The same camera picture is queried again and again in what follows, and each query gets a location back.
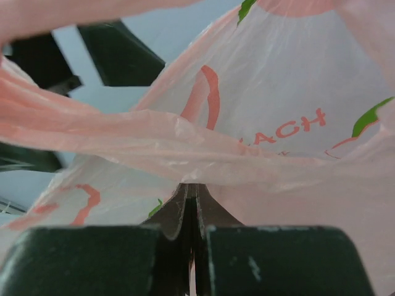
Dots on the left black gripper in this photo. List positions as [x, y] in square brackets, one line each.
[15, 158]

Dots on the pink plastic bag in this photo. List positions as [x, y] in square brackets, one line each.
[285, 109]

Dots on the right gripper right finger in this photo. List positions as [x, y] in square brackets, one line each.
[234, 259]

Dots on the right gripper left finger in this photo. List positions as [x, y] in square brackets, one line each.
[153, 258]

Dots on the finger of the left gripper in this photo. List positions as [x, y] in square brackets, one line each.
[41, 58]
[120, 58]

